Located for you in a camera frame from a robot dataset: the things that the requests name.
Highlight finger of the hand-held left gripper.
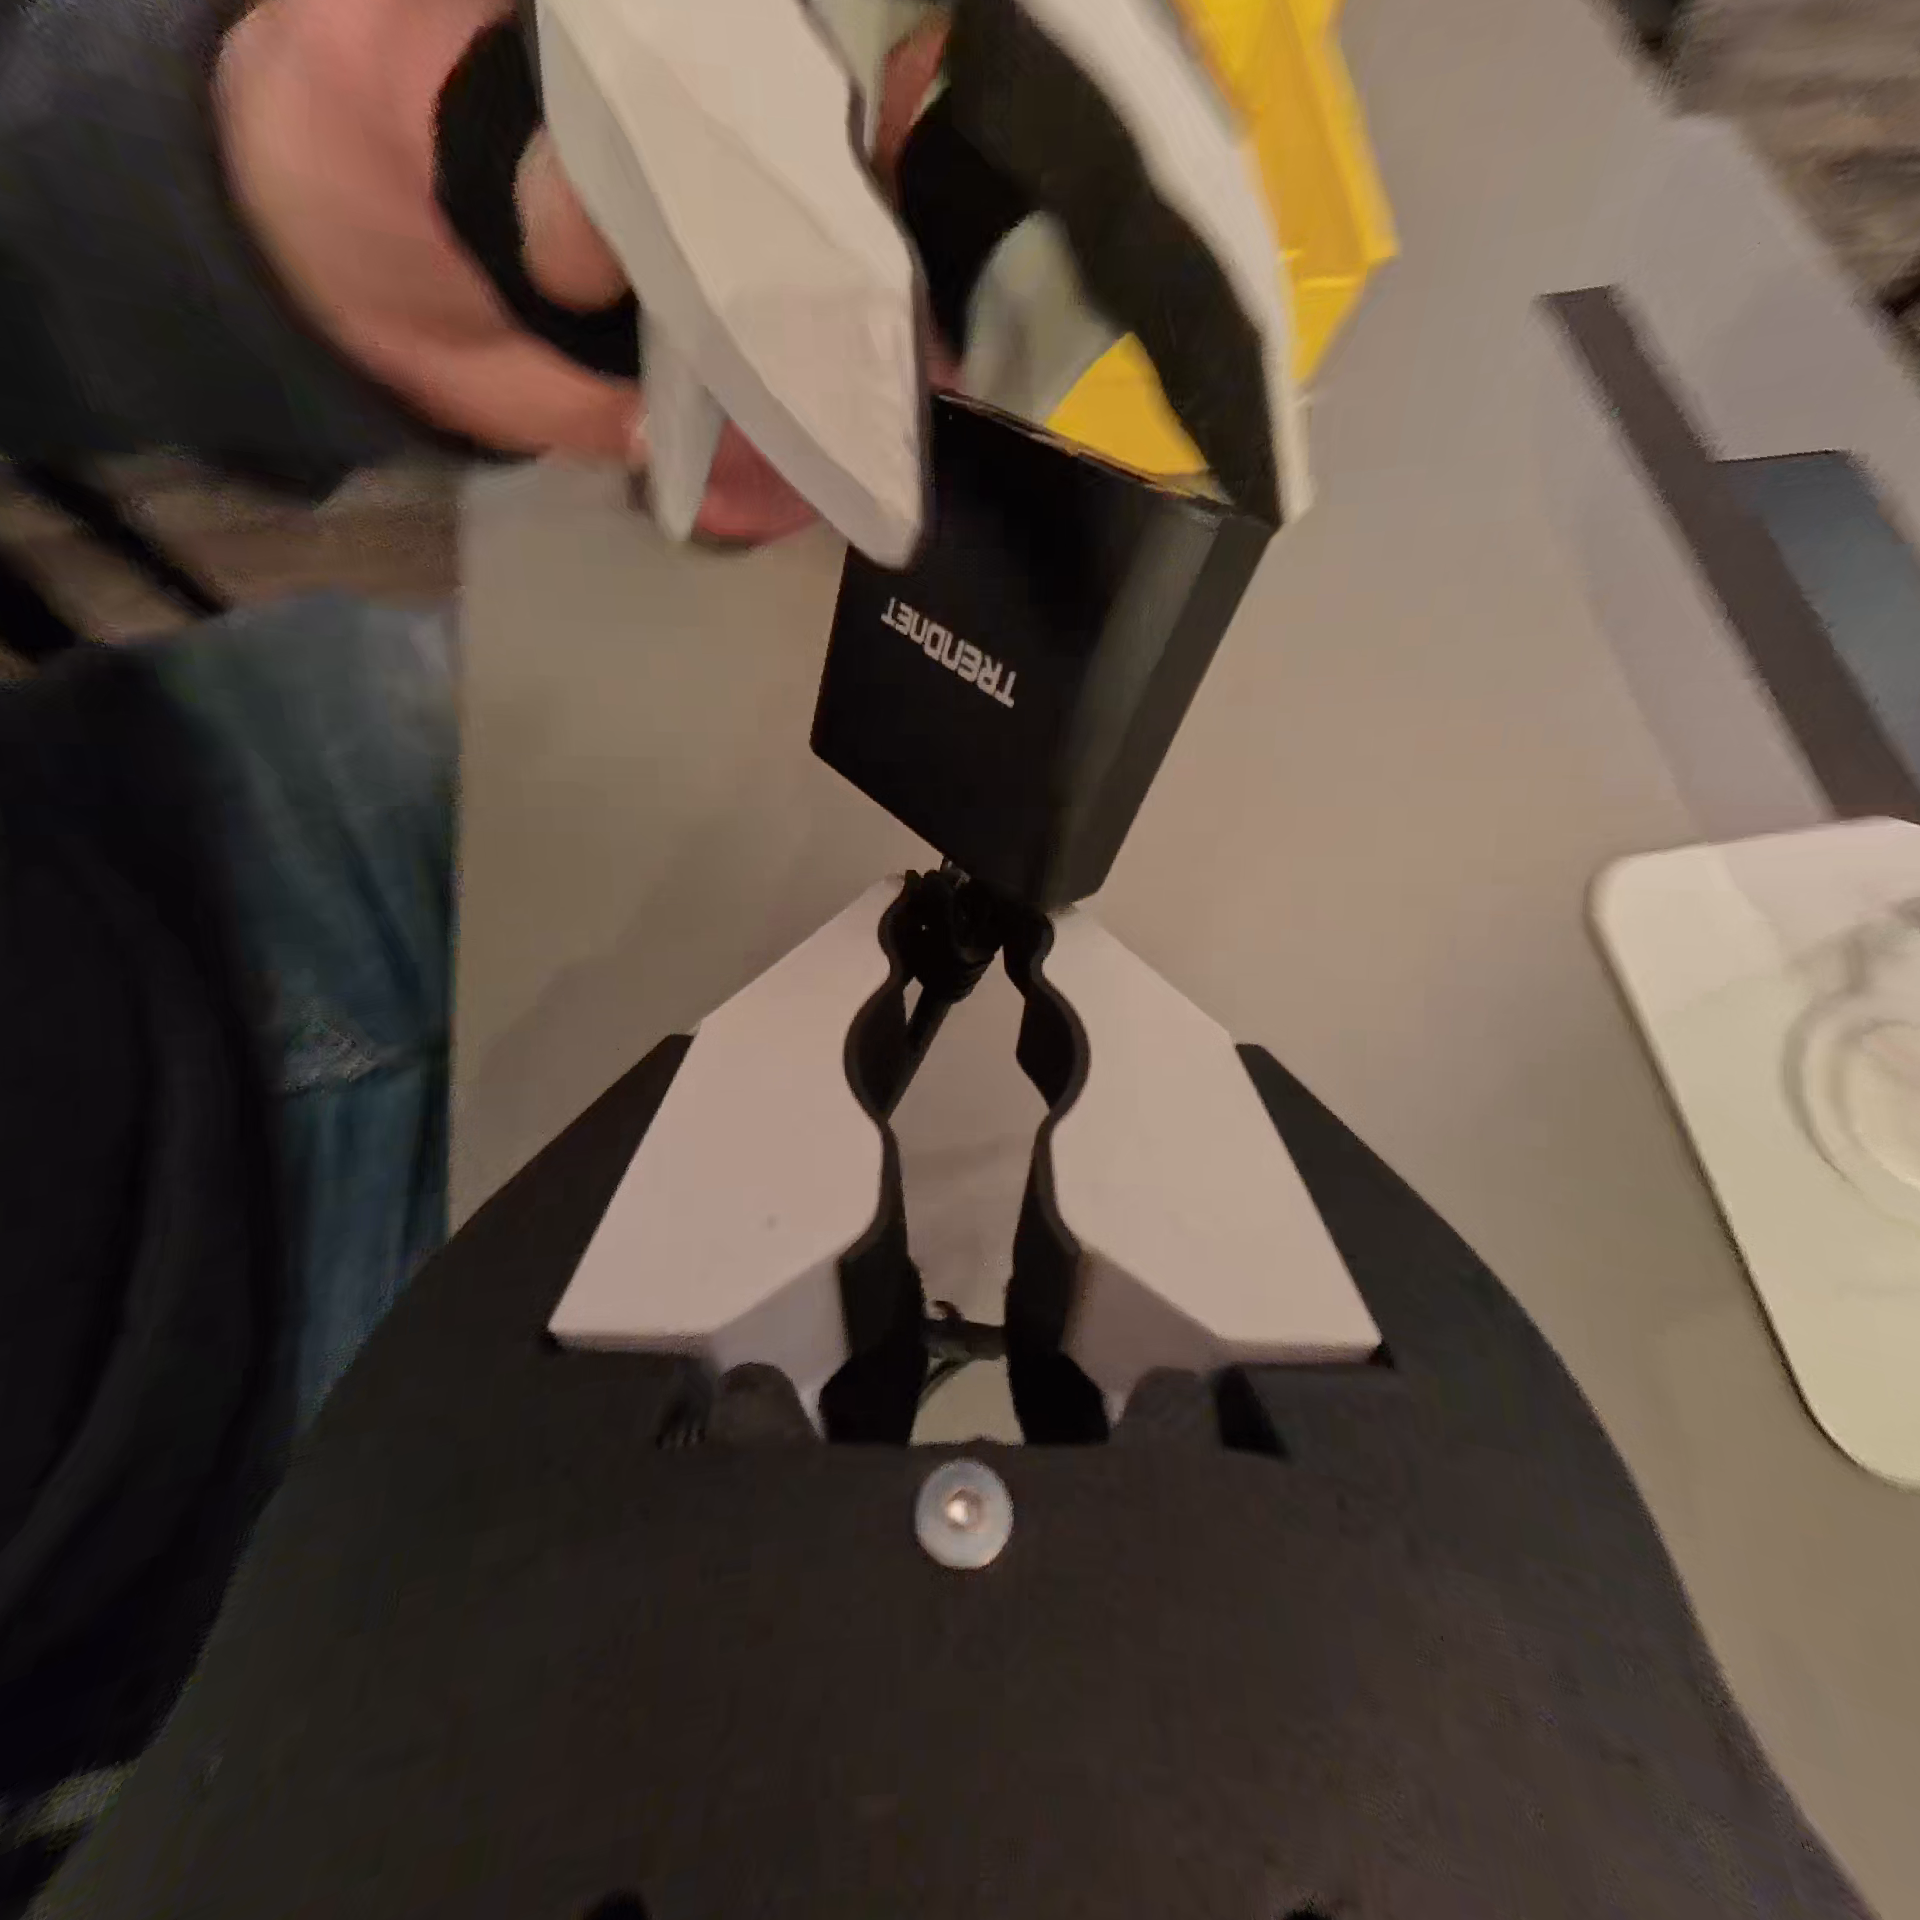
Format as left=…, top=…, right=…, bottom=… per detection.
left=533, top=0, right=933, bottom=568
left=902, top=0, right=1312, bottom=528

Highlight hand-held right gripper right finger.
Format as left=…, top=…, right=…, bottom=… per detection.
left=1004, top=906, right=1380, bottom=1445

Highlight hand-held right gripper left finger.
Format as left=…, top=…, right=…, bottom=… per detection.
left=547, top=874, right=929, bottom=1445

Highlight yellow plastic bin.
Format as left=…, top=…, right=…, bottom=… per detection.
left=1052, top=0, right=1402, bottom=491

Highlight black ethernet cable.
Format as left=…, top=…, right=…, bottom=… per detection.
left=891, top=858, right=1024, bottom=1365

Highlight black ethernet adapter box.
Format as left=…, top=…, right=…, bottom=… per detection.
left=808, top=390, right=1277, bottom=906

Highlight person's left forearm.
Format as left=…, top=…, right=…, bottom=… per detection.
left=0, top=0, right=497, bottom=465

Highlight person's left hand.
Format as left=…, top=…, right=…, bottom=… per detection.
left=214, top=0, right=963, bottom=549

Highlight person's legs in jeans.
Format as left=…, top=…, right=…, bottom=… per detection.
left=150, top=590, right=462, bottom=1443

